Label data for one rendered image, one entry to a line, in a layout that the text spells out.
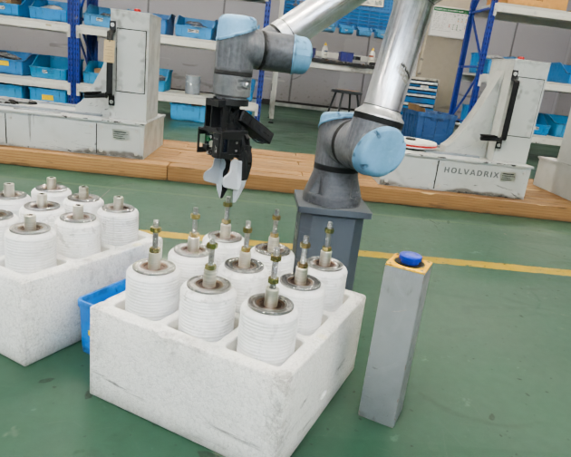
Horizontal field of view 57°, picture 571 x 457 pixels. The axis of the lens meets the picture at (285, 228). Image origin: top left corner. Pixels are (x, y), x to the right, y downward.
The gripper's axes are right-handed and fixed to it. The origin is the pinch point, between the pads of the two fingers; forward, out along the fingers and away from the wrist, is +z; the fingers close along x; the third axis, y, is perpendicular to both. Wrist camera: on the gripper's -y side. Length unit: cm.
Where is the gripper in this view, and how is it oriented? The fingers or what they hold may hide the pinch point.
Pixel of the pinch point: (230, 193)
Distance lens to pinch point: 112.8
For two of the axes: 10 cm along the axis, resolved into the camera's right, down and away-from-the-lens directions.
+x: 7.6, 2.7, -5.9
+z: -1.1, 9.5, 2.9
